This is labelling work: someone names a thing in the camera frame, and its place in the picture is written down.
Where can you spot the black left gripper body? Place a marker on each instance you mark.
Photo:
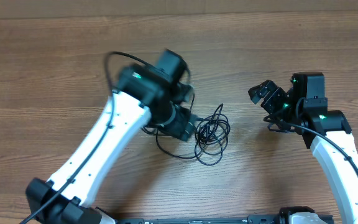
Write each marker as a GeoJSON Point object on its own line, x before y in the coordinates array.
{"type": "Point", "coordinates": [178, 126]}

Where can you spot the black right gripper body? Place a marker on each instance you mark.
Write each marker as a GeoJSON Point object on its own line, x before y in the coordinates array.
{"type": "Point", "coordinates": [275, 103]}

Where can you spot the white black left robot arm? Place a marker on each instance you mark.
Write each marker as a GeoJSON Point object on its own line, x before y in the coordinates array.
{"type": "Point", "coordinates": [145, 96]}

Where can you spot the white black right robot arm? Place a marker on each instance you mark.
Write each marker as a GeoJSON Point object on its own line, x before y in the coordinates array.
{"type": "Point", "coordinates": [303, 109]}

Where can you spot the brown cardboard back board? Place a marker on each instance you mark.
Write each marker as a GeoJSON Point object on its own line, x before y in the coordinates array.
{"type": "Point", "coordinates": [25, 9]}

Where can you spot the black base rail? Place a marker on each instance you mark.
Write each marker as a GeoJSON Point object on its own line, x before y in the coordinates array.
{"type": "Point", "coordinates": [251, 219]}

